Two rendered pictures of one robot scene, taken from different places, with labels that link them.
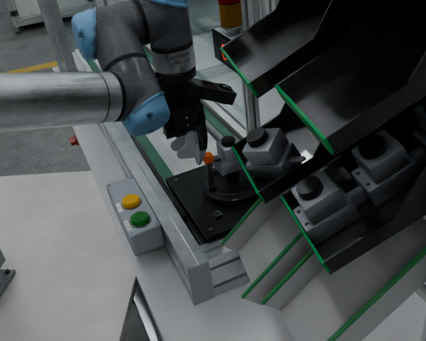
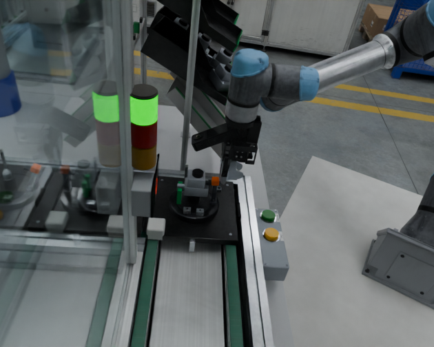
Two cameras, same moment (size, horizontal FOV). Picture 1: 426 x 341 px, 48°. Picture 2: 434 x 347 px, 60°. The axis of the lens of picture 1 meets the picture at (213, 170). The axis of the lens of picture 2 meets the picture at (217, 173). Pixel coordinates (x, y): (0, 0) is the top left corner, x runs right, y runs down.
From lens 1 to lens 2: 1.61 m
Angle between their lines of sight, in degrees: 106
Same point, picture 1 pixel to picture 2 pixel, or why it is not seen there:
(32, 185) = not seen: outside the picture
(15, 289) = (357, 259)
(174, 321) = (257, 195)
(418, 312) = not seen: hidden behind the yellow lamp
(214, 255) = not seen: hidden behind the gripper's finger
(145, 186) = (255, 246)
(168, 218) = (248, 213)
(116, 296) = (287, 222)
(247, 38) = (223, 39)
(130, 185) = (268, 255)
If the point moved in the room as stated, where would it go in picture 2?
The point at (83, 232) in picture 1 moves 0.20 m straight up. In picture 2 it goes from (310, 287) to (333, 239)
